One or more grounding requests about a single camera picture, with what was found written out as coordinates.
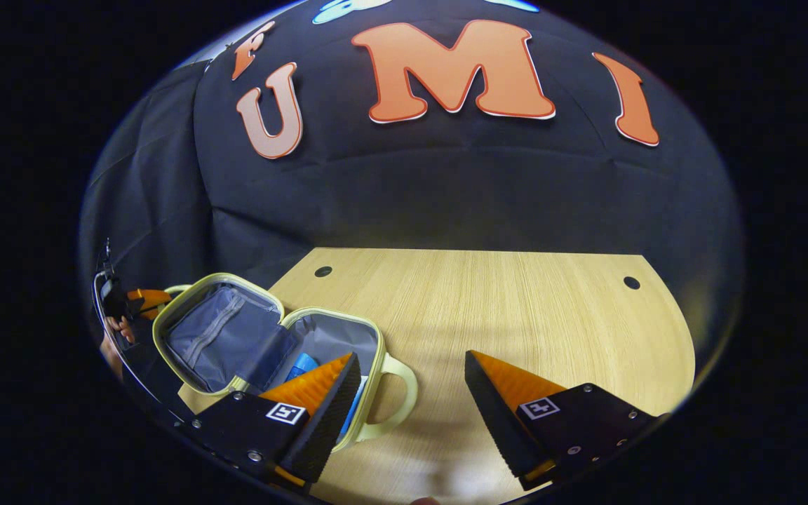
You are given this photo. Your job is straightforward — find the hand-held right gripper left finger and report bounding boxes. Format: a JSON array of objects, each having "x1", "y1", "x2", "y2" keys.
[{"x1": 176, "y1": 351, "x2": 363, "y2": 492}]

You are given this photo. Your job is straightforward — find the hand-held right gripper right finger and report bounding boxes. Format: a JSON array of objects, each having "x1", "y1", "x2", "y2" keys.
[{"x1": 464, "y1": 349, "x2": 658, "y2": 492}]

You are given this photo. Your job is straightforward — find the blue skincare jar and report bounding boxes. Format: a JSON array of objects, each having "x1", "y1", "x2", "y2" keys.
[{"x1": 285, "y1": 353, "x2": 318, "y2": 384}]

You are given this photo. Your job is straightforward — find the blue and white skincare tube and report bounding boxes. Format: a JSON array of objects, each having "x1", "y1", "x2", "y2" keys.
[{"x1": 339, "y1": 375, "x2": 370, "y2": 438}]

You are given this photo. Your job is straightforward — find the pale yellow small suitcase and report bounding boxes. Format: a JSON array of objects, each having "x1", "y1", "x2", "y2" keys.
[{"x1": 151, "y1": 272, "x2": 419, "y2": 453}]

